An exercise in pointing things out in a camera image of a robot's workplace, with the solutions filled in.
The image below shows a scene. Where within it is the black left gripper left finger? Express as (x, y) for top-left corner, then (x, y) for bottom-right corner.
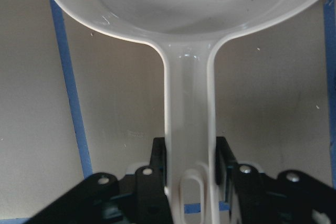
(27, 137), (173, 223)

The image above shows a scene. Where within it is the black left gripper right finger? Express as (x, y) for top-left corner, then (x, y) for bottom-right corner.
(215, 137), (335, 223)

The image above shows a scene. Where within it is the beige plastic dustpan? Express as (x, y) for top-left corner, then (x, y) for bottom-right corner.
(55, 0), (317, 223)

